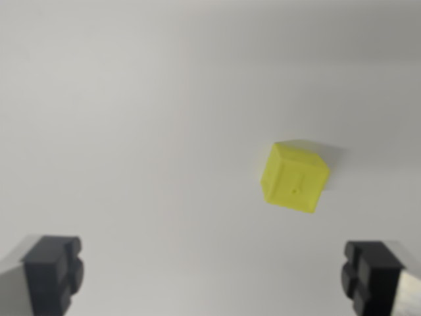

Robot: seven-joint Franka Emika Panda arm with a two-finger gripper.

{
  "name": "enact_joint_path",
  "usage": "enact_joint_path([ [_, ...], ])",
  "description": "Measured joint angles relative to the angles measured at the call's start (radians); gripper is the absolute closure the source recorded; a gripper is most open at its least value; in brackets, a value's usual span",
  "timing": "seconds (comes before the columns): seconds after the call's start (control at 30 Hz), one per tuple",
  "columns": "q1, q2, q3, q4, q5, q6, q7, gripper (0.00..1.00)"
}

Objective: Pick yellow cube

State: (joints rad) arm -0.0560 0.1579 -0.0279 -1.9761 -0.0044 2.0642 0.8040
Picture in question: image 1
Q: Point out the black silver gripper left finger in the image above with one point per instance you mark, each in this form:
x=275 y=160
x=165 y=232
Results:
x=46 y=276

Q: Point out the black silver gripper right finger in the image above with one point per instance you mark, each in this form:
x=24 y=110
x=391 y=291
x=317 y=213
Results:
x=375 y=279

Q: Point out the yellow cube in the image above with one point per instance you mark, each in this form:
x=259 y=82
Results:
x=293 y=177

